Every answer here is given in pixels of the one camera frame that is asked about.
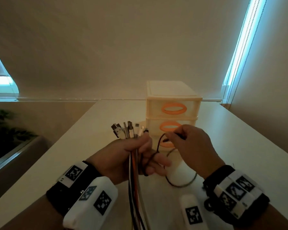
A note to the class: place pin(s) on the person's left hand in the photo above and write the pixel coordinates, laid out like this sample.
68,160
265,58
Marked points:
117,158

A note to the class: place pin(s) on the person's right hand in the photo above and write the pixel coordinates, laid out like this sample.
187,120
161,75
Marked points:
196,150

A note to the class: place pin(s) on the person's left forearm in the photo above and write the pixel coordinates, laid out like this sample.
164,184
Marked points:
31,217

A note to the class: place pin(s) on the bright narrow window strip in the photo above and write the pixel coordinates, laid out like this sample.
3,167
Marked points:
242,33

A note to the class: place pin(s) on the bright window corner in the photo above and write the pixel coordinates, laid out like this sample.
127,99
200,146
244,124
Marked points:
1,81

